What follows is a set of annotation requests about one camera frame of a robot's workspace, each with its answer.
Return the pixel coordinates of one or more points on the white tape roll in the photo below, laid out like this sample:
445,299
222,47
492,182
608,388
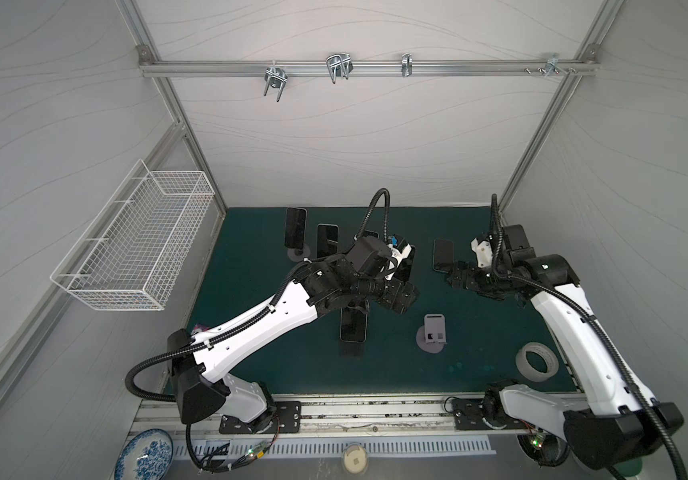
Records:
536,362

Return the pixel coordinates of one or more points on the black phone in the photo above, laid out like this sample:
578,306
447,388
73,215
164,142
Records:
443,256
327,236
354,322
403,272
295,226

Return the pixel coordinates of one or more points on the metal u-bolt clamp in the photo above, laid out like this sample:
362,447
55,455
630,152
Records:
339,65
275,78

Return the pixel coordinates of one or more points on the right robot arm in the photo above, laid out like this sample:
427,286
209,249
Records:
620,419

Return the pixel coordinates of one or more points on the black phone on grey stand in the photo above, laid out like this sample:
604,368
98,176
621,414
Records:
403,272

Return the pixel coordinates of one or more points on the grey round phone stand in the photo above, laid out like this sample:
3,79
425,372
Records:
431,336

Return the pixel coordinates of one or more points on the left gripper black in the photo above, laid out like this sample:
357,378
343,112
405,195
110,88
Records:
403,301

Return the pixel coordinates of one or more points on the metal u-bolt clamp left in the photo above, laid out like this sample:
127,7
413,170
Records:
275,78

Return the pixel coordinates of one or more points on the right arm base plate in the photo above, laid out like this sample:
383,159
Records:
467,414

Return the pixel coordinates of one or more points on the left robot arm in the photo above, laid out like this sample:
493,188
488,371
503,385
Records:
370,270

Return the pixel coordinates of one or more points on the aluminium top crossbar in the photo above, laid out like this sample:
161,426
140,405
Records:
361,68

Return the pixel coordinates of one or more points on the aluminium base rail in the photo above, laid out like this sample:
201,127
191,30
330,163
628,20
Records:
357,415

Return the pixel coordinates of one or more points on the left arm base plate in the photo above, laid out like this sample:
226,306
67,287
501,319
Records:
282,417

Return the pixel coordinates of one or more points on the white wire basket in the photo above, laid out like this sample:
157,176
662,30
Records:
130,255

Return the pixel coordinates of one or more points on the blue white ceramic plate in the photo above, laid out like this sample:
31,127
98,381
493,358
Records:
148,456

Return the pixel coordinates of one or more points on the white vented cable duct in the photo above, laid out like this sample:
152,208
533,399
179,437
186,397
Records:
375,447

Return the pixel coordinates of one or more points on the metal clamp small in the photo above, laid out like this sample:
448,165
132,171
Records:
406,65

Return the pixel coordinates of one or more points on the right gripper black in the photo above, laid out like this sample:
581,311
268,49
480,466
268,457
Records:
468,278

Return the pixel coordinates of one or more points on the small round beige container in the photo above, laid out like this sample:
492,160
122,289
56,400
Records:
355,459

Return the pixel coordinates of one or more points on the metal bracket right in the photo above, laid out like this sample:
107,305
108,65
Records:
552,67

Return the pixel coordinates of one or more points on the metal u-bolt clamp middle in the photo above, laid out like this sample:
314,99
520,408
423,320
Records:
339,65

